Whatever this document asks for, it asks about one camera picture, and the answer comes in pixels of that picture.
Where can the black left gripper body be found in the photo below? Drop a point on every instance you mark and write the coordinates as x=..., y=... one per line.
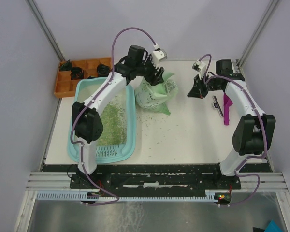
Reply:
x=150, y=69

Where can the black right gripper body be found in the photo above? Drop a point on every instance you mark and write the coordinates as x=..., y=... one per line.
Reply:
x=204, y=87

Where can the green cat litter bag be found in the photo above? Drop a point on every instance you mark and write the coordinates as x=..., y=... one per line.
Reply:
x=154, y=98

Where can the white plastic clip tool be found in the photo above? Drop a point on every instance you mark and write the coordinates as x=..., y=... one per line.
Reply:
x=217, y=106

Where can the magenta plastic litter scoop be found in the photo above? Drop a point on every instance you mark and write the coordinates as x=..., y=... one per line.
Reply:
x=227, y=103

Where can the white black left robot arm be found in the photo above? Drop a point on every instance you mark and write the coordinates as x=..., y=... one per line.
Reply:
x=87, y=125

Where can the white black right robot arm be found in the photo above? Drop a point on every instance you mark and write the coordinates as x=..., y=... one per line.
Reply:
x=253, y=135

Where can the green litter granules pile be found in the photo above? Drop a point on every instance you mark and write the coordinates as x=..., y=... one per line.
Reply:
x=114, y=122

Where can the teal plastic litter box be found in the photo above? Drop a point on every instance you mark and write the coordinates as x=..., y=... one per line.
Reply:
x=111, y=153

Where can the black round part in tray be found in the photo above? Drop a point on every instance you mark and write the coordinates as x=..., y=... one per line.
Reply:
x=103, y=70

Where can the orange compartment tray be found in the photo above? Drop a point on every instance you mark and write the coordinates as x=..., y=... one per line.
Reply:
x=65, y=87

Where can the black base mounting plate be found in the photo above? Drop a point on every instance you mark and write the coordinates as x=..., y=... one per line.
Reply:
x=180, y=180

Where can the blue object bottom corner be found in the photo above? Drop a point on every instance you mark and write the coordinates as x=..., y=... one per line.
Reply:
x=273, y=227

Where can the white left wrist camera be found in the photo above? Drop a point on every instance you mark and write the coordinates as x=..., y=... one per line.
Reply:
x=158, y=56

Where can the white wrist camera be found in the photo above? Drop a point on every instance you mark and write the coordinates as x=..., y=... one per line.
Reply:
x=200, y=68
x=158, y=56

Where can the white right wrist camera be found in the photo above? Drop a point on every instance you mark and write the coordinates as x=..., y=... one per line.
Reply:
x=200, y=68

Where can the black ring part in tray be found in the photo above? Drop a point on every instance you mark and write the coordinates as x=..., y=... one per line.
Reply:
x=77, y=73

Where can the aluminium frame rail left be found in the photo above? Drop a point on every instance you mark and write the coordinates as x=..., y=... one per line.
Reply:
x=45, y=28

